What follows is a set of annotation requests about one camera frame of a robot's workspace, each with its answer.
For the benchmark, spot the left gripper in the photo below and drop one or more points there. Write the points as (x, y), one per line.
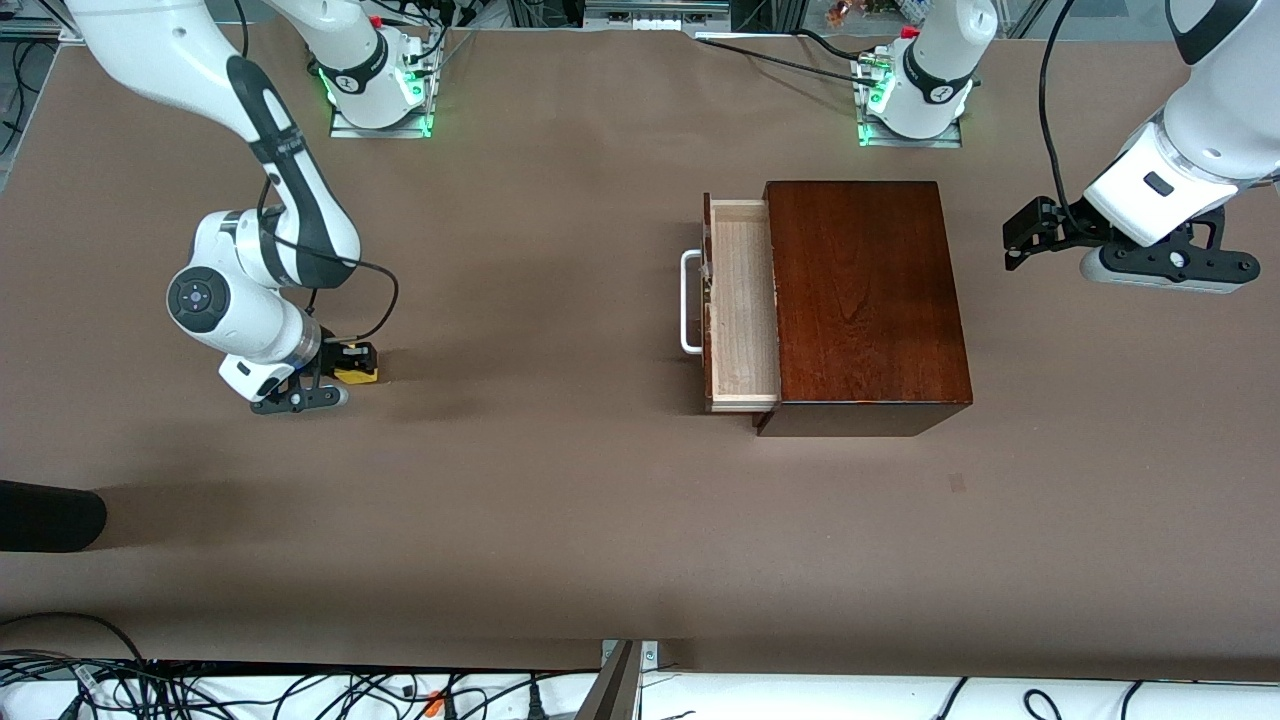
(1066, 223)

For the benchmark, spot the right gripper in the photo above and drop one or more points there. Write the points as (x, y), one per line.
(331, 356)

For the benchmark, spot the yellow cube block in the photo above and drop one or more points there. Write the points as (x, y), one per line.
(360, 377)

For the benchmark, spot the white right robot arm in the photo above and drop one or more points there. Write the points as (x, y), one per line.
(300, 220)

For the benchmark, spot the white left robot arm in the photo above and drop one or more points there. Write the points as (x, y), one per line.
(940, 70)

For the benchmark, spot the dark brown wooden cabinet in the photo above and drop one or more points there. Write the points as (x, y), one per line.
(870, 300)

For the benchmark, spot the black rounded cylinder object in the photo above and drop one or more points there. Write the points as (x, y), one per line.
(50, 516)

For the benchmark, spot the grey electrical box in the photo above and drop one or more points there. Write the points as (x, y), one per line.
(655, 15)

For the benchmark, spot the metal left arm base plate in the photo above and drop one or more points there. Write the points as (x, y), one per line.
(870, 140)

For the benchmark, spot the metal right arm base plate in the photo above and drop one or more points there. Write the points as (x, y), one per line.
(345, 130)

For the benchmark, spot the grey metal bracket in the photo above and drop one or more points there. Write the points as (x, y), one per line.
(615, 690)

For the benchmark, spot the aluminium frame rail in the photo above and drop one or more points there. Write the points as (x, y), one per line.
(30, 30)

